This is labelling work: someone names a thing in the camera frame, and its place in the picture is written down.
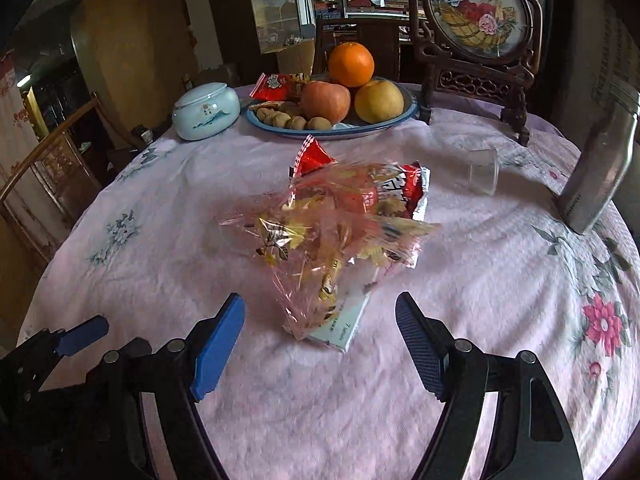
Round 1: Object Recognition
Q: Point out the small white box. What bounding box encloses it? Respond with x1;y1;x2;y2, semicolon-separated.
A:
307;264;380;353

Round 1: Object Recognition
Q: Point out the clear candy wrapper bag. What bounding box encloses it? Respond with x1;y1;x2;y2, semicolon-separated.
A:
217;181;436;339

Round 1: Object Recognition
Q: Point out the red snack wrapper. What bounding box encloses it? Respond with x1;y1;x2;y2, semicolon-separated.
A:
290;136;431;221

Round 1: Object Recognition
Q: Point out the clear plastic cup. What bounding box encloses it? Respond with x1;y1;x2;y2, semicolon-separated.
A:
468;148;500;196

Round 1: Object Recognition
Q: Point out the wooden armchair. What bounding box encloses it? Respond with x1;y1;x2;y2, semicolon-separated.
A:
1;93;145;264

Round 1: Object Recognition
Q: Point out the light blue ceramic jar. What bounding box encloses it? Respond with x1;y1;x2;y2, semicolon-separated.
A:
171;82;241;141

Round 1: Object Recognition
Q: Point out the walnut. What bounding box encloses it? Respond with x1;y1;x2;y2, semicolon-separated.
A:
306;117;332;131
262;108;278;126
272;112;292;129
255;107;274;124
286;116;307;130

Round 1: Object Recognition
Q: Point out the blue rimmed fruit plate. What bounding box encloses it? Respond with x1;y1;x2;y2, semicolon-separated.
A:
245;74;418;139

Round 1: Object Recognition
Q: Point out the stainless steel bottle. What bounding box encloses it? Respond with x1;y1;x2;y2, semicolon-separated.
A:
556;78;639;234

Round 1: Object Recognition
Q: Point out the red snack packet on plate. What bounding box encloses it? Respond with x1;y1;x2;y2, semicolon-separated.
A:
250;74;308;101

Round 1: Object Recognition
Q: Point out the red apple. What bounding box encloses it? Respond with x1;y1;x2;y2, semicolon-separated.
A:
299;80;352;125

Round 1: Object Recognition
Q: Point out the yellow pear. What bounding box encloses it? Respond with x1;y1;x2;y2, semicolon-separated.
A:
354;79;405;124

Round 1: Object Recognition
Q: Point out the orange fruit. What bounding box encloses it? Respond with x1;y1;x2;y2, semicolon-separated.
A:
329;42;374;88

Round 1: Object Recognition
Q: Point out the dark wooden dining table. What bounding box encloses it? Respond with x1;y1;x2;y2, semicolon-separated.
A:
312;18;424;84

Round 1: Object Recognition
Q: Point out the glass display cabinet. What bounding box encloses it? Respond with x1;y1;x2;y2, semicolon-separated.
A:
250;0;302;53

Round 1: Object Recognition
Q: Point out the carved wooden embroidery screen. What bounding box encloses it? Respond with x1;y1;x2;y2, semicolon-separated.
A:
408;0;542;146

